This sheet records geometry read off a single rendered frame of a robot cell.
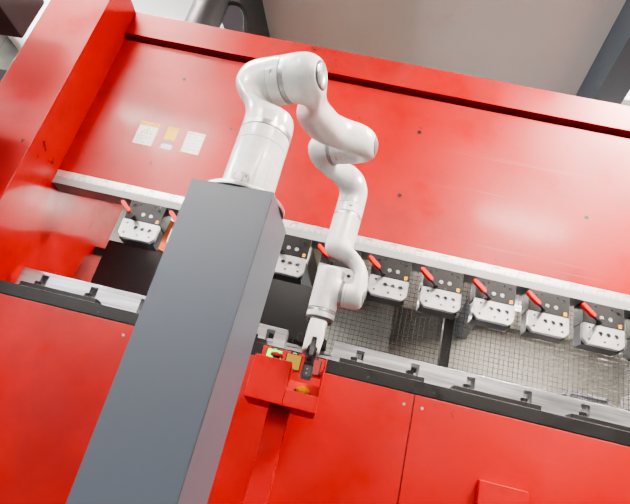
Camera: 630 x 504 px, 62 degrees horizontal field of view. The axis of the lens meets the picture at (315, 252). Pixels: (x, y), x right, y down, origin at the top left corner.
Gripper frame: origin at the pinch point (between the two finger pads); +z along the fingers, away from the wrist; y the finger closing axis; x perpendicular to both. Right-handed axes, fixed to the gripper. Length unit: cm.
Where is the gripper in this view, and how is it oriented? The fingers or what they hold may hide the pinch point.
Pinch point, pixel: (306, 372)
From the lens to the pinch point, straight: 152.2
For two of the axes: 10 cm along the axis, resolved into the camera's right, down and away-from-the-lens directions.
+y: 0.2, -3.1, -9.5
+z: -2.4, 9.2, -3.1
